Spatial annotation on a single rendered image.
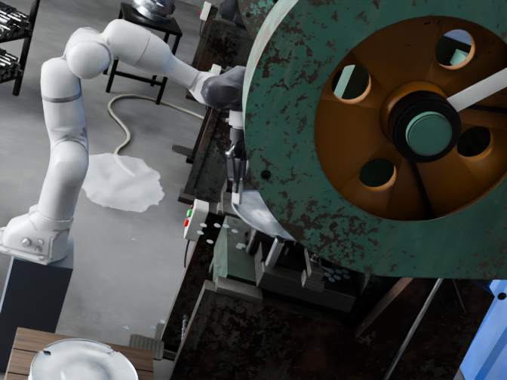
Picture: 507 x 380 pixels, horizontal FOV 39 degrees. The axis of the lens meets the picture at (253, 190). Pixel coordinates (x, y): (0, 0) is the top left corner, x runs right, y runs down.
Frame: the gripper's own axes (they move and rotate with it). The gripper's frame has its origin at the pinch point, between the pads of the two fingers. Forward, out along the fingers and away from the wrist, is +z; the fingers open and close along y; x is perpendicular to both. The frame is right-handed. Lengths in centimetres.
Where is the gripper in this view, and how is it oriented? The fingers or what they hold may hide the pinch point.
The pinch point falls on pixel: (237, 192)
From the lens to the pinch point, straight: 220.2
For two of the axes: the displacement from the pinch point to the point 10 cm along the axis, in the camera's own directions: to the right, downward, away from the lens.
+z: -0.9, 9.7, 2.2
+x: 7.9, 2.0, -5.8
